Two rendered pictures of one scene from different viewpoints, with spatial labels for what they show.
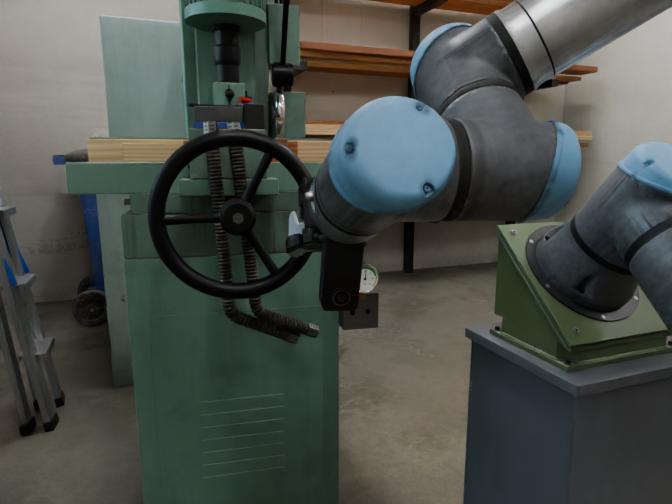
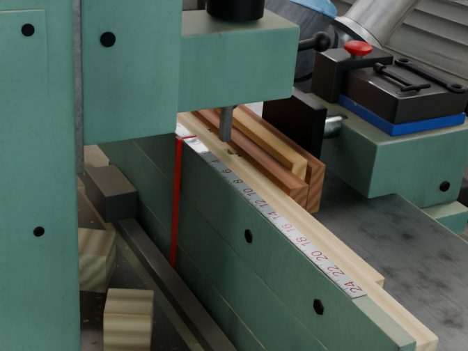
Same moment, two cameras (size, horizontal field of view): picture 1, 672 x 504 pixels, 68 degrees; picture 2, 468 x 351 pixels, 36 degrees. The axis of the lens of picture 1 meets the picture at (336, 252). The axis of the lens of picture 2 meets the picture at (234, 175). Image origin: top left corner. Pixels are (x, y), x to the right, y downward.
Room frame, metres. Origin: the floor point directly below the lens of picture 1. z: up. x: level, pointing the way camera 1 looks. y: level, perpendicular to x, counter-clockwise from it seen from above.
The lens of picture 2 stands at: (1.36, 0.84, 1.24)
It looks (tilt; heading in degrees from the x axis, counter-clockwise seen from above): 28 degrees down; 251
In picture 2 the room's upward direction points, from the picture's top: 5 degrees clockwise
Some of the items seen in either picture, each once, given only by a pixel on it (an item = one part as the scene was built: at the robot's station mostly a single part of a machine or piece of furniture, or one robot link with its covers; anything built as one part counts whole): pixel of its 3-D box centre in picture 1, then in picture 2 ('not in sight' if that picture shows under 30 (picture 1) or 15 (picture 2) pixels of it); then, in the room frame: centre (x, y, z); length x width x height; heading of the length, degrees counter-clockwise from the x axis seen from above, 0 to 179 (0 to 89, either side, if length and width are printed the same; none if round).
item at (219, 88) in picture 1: (229, 106); (210, 65); (1.19, 0.25, 1.03); 0.14 x 0.07 x 0.09; 13
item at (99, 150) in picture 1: (226, 151); (208, 169); (1.19, 0.26, 0.93); 0.60 x 0.02 x 0.05; 103
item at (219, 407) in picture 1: (237, 362); not in sight; (1.29, 0.27, 0.36); 0.58 x 0.45 x 0.71; 13
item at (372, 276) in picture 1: (362, 281); not in sight; (1.03, -0.06, 0.65); 0.06 x 0.04 x 0.08; 103
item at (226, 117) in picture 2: not in sight; (226, 115); (1.17, 0.24, 0.97); 0.01 x 0.01 x 0.05; 13
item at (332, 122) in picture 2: not in sight; (314, 129); (1.07, 0.23, 0.95); 0.09 x 0.07 x 0.09; 103
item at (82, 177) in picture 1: (228, 176); (310, 196); (1.07, 0.23, 0.87); 0.61 x 0.30 x 0.06; 103
